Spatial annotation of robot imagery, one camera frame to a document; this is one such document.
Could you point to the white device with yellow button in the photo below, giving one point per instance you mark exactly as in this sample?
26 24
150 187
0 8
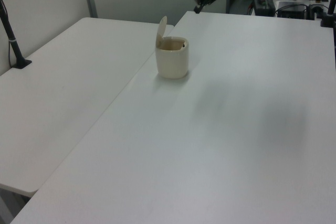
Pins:
316 5

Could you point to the black flat electronics box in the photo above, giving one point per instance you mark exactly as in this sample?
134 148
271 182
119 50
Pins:
291 10

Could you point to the beige trash bin with lid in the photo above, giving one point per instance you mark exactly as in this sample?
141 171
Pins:
172 62

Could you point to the black camera pole with clamp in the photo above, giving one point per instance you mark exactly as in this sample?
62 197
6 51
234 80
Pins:
331 1

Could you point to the black box with green parts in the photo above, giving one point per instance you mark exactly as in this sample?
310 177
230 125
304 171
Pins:
265 7

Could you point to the black camera stand pole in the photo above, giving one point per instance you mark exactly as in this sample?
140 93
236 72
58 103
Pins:
10 35

